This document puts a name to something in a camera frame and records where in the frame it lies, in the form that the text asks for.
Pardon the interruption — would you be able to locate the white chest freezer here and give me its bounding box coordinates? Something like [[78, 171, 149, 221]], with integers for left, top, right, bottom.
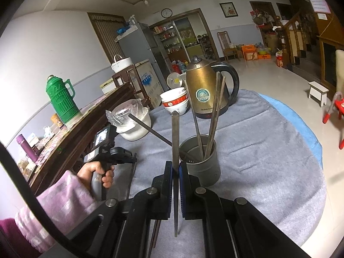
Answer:
[[127, 59, 165, 108]]

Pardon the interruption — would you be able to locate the grey towel cloth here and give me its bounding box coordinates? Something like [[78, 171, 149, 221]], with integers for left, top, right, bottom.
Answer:
[[107, 88, 327, 248]]

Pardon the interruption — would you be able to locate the framed wall picture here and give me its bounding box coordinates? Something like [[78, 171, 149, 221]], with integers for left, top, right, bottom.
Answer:
[[219, 3, 238, 19]]

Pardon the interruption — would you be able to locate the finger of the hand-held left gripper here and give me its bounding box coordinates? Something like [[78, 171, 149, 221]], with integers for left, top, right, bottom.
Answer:
[[118, 148, 138, 165]]

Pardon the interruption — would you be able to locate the black cable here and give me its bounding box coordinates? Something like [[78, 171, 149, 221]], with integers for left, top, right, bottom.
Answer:
[[0, 142, 81, 258]]

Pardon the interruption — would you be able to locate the white ceramic pot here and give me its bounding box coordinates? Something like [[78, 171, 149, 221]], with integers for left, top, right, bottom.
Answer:
[[116, 107, 152, 141]]

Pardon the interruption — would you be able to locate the small white stool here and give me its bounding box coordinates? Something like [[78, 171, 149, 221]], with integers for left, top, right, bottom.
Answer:
[[308, 81, 330, 107]]

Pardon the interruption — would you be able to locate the grey refrigerator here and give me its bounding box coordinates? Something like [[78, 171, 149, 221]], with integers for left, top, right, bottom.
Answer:
[[118, 23, 170, 92]]

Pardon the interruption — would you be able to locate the white plastic basket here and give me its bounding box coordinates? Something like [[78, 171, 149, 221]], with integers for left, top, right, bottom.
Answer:
[[111, 54, 135, 74]]

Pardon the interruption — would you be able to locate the purple bottle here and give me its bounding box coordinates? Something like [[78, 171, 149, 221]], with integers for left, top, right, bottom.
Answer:
[[15, 134, 38, 165]]

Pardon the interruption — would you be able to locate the small dark wooden rack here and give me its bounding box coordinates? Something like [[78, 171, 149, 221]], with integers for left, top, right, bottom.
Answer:
[[112, 64, 148, 103]]

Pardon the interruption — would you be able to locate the wall calendar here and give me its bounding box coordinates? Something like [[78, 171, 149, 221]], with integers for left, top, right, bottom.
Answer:
[[306, 0, 333, 14]]

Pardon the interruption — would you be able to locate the orange crate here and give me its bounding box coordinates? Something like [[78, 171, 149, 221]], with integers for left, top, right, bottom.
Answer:
[[241, 44, 272, 61]]

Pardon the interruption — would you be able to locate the wooden staircase railing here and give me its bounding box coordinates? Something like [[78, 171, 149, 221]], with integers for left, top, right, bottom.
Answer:
[[277, 5, 323, 69]]

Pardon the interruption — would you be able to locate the blue table cover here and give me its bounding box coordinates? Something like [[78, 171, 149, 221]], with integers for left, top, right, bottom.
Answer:
[[256, 93, 323, 162]]

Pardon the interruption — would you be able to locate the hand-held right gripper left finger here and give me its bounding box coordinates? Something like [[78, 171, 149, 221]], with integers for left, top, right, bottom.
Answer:
[[66, 161, 174, 258]]

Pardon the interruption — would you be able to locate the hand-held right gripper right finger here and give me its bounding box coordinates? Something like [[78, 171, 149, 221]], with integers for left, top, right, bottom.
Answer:
[[180, 161, 318, 258]]

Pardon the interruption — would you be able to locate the wooden chair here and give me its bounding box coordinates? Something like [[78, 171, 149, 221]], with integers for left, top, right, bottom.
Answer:
[[217, 31, 240, 61]]

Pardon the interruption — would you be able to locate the gold electric kettle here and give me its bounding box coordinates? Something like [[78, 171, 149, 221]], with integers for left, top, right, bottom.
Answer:
[[185, 55, 240, 119]]

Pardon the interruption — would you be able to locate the small white fan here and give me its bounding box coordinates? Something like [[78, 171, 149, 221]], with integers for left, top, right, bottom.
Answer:
[[167, 72, 186, 90]]

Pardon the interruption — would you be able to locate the clear plastic bag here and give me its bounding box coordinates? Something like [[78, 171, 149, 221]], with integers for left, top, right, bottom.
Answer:
[[106, 99, 143, 130]]

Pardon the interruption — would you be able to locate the cream armchair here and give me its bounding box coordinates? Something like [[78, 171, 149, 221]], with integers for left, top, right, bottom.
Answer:
[[335, 50, 344, 95]]

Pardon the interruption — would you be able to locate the person's left hand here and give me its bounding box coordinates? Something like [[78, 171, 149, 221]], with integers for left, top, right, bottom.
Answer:
[[77, 162, 115, 189]]

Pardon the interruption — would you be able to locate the dark carved wooden cabinet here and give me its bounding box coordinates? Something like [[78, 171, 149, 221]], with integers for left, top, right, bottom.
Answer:
[[29, 82, 151, 195]]

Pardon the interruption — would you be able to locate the red plastic stool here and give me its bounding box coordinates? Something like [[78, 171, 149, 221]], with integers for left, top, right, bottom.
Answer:
[[322, 91, 344, 150]]

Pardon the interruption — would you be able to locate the white bowl red band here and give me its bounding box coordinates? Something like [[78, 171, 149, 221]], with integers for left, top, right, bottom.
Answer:
[[164, 99, 189, 116], [160, 87, 188, 106]]

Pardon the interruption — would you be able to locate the green thermos flask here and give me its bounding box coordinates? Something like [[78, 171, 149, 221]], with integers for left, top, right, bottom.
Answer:
[[46, 75, 81, 124]]

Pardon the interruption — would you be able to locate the grey metal chopstick holder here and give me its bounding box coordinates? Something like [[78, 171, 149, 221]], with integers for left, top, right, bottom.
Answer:
[[179, 135, 221, 187]]

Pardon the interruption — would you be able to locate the person's left forearm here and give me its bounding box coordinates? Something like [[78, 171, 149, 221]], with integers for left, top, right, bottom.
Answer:
[[15, 170, 98, 253]]

